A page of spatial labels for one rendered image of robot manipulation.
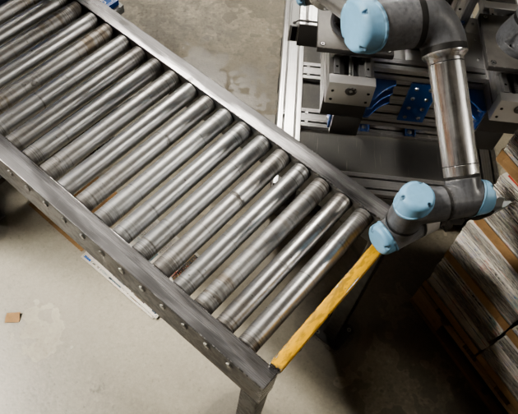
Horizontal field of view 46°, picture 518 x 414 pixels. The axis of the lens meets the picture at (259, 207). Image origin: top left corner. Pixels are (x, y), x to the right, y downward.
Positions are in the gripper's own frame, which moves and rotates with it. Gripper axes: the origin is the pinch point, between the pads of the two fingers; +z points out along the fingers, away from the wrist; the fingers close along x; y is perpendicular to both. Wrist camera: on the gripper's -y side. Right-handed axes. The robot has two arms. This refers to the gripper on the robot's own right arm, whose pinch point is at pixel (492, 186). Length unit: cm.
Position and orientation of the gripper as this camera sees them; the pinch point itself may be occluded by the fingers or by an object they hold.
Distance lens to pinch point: 157.8
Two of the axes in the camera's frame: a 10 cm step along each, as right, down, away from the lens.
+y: 0.8, -5.2, -8.5
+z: 8.7, -3.9, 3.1
